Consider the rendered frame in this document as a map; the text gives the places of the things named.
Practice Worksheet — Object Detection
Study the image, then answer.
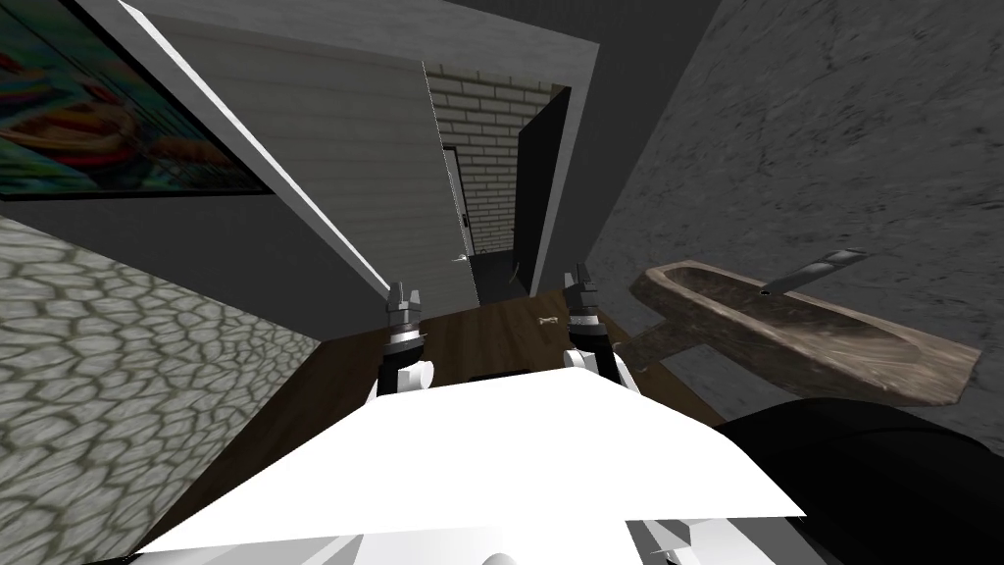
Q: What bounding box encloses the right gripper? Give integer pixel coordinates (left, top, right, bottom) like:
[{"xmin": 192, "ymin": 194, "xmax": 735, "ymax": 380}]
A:
[{"xmin": 564, "ymin": 262, "xmax": 600, "ymax": 320}]

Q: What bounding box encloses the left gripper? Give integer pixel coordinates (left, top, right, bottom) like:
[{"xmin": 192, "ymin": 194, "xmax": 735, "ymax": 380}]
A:
[{"xmin": 385, "ymin": 282, "xmax": 425, "ymax": 334}]

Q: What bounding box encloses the black door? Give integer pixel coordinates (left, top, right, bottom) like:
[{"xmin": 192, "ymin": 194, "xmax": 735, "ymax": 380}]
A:
[{"xmin": 512, "ymin": 84, "xmax": 574, "ymax": 298}]

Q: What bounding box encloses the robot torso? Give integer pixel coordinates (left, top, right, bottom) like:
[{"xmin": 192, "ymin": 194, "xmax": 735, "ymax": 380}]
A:
[{"xmin": 134, "ymin": 366, "xmax": 809, "ymax": 565}]

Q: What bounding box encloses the brown wooden sink basin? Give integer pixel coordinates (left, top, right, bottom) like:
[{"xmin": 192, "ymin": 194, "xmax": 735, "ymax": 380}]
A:
[{"xmin": 621, "ymin": 260, "xmax": 982, "ymax": 409}]

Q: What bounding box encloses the grey metal faucet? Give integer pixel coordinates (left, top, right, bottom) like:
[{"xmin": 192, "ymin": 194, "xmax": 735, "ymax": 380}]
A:
[{"xmin": 759, "ymin": 248, "xmax": 870, "ymax": 298}]

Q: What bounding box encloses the colourful framed wall picture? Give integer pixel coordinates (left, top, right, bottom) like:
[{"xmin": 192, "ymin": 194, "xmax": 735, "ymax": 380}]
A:
[{"xmin": 0, "ymin": 0, "xmax": 274, "ymax": 202}]

